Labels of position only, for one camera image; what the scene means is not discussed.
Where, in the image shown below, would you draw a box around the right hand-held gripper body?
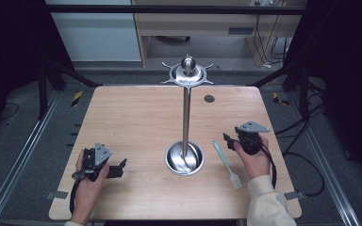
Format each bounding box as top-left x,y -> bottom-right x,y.
234,121 -> 271,156

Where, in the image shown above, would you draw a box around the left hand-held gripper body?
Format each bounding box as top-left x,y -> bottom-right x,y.
72,141 -> 113,183

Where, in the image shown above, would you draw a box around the teal handled pastry brush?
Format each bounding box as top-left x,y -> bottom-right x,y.
211,139 -> 244,191

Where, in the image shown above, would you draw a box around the steel utensil stand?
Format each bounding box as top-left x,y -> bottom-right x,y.
160,55 -> 216,177

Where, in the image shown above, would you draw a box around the person's right hand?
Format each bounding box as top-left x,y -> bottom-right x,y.
233,136 -> 273,182

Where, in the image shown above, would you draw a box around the person's left hand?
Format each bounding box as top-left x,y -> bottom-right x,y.
74,149 -> 111,205

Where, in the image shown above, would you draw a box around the yellow black tape strip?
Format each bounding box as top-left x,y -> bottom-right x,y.
71,90 -> 84,107
271,91 -> 290,106

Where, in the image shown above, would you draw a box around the black metal stand legs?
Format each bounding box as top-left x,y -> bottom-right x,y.
37,58 -> 104,121
250,58 -> 311,122

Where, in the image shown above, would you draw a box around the light wooden desk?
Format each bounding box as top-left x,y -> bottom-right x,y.
131,0 -> 307,68

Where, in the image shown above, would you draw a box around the white cabinet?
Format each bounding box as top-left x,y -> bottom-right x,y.
44,0 -> 142,62

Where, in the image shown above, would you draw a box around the black curtain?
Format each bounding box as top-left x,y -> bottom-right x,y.
0,0 -> 75,149
282,0 -> 362,192

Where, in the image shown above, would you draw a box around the right hand-held gripper black cable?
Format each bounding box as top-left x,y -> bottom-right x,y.
259,145 -> 278,190

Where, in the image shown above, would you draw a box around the hand-held gripper black cable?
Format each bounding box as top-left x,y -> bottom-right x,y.
259,145 -> 278,190
69,178 -> 81,217

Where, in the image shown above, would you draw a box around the left hand-held gripper black cable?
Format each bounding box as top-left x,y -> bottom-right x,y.
69,178 -> 81,217

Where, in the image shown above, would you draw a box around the grey table bracket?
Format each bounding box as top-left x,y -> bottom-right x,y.
45,190 -> 70,201
284,190 -> 306,202

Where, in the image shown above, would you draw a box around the black floor cables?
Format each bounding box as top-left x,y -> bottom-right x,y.
274,102 -> 327,199

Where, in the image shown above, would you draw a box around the aluminium floor rail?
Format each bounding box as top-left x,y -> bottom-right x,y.
287,90 -> 362,226
0,89 -> 61,226

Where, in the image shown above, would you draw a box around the thin black floor cable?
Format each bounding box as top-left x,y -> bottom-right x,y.
0,102 -> 20,122

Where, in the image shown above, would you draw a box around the black hanging desk cables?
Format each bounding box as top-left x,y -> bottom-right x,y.
252,13 -> 292,68

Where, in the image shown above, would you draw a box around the black horizontal frame bar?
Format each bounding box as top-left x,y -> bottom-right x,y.
43,4 -> 307,16

